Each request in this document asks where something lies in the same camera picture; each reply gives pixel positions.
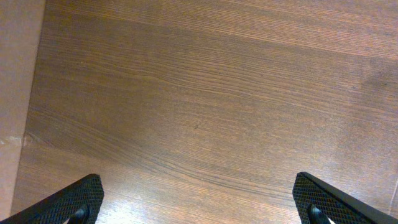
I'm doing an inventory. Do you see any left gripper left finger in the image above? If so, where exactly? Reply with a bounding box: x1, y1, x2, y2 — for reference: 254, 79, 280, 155
1, 174, 104, 224

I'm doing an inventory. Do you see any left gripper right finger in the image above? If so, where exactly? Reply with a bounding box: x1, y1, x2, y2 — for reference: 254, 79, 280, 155
292, 172, 397, 224

